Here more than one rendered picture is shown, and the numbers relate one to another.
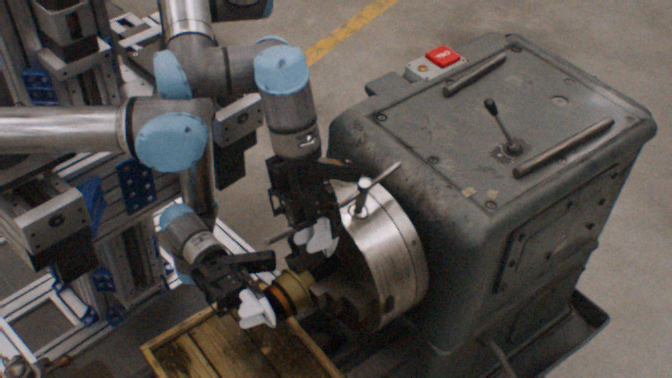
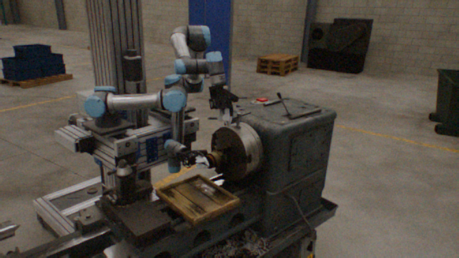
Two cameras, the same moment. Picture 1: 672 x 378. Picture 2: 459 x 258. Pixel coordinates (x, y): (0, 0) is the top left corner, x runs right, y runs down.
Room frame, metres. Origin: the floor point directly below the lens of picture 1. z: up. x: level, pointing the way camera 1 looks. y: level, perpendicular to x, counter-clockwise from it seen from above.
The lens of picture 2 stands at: (-0.80, 0.05, 1.87)
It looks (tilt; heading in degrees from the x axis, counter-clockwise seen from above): 21 degrees down; 359
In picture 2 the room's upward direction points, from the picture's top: 2 degrees clockwise
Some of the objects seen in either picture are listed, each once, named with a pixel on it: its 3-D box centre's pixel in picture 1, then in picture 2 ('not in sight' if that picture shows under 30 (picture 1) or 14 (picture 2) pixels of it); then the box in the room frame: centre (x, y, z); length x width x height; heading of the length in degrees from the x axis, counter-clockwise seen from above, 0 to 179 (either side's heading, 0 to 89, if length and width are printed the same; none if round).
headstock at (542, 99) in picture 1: (476, 176); (278, 138); (1.21, -0.33, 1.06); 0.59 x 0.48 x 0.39; 131
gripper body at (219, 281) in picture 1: (222, 279); (188, 157); (0.86, 0.22, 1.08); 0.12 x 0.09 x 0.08; 41
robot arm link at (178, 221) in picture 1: (185, 230); (173, 147); (0.99, 0.31, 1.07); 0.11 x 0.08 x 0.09; 41
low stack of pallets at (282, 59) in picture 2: not in sight; (278, 63); (9.12, -1.60, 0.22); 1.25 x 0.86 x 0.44; 148
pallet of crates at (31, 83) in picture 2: not in sight; (34, 63); (6.91, 4.22, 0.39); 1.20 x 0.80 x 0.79; 153
